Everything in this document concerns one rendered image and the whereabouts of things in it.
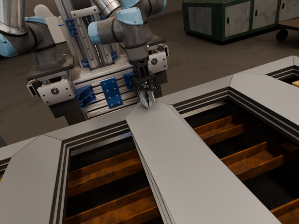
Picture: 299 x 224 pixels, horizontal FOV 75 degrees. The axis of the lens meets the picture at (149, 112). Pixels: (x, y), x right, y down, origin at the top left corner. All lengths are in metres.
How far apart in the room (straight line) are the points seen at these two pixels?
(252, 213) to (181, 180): 0.16
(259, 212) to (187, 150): 0.22
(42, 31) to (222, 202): 0.98
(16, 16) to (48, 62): 0.25
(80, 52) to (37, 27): 0.29
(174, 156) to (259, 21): 4.50
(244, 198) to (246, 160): 0.34
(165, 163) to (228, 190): 0.17
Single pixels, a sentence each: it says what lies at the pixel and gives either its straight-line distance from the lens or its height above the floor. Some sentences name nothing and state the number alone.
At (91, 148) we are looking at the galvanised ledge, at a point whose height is 0.68.
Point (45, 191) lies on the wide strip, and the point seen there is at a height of 0.87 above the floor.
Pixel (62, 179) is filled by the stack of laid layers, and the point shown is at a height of 0.84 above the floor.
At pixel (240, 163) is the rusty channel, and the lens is 0.81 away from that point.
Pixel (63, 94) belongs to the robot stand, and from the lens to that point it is 1.00.
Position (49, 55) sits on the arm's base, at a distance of 1.09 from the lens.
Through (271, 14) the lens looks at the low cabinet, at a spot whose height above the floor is 0.38.
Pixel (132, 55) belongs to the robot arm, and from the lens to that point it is 0.66.
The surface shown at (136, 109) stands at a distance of 0.81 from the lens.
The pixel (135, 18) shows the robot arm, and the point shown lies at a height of 1.21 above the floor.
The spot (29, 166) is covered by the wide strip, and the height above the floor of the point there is 0.87.
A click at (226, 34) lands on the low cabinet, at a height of 0.22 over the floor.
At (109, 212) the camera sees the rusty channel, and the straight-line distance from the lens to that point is 0.74.
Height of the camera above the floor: 1.28
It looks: 32 degrees down
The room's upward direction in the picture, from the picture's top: 13 degrees counter-clockwise
